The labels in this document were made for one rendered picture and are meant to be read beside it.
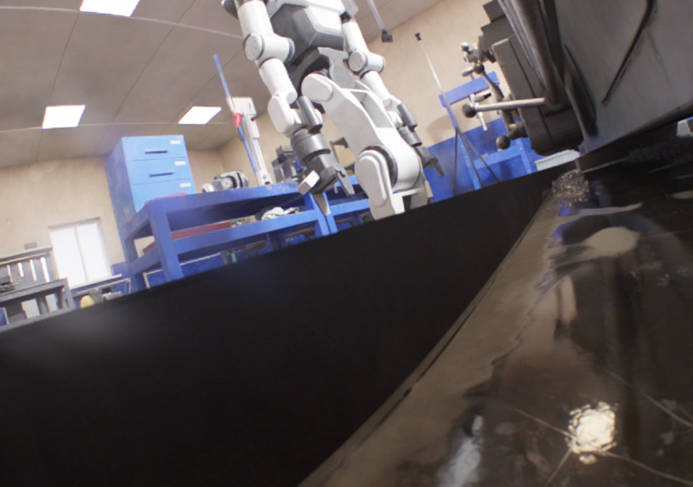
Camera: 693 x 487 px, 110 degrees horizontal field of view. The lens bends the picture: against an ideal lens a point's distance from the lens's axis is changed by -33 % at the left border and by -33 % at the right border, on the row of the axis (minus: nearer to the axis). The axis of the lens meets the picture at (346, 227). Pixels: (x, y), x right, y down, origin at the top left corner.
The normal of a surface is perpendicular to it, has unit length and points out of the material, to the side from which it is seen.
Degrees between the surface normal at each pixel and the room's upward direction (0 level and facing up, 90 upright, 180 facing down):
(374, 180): 90
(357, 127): 90
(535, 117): 90
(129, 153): 90
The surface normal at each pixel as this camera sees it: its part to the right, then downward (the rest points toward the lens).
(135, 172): 0.76, -0.26
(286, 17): -0.62, 0.39
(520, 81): -0.57, 0.17
